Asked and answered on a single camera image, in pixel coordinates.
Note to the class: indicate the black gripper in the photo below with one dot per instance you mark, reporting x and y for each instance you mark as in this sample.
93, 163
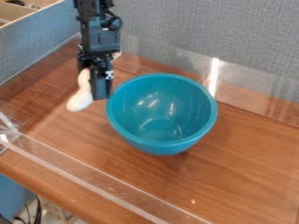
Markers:
101, 43

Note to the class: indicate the white toy mushroom brown cap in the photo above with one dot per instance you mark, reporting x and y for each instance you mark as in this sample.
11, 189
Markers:
82, 99

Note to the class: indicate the blue plastic bowl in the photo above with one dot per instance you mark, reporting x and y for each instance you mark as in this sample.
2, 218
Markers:
162, 112

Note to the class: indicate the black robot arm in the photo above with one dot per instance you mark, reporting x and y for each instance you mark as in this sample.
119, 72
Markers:
93, 7

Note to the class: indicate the clear acrylic left barrier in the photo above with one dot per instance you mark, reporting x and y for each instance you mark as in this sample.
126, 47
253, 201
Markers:
23, 51

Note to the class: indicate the clear acrylic barrier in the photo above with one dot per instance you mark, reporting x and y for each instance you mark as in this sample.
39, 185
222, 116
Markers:
135, 200
23, 51
243, 87

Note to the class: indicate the wooden shelf box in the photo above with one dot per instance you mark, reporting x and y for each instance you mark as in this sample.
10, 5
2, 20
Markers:
15, 10

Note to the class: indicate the clear acrylic back barrier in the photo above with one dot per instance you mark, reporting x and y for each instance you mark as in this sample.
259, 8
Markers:
243, 87

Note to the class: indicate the clear acrylic front barrier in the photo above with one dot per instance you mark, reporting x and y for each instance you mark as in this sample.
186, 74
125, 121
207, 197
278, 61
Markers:
135, 200

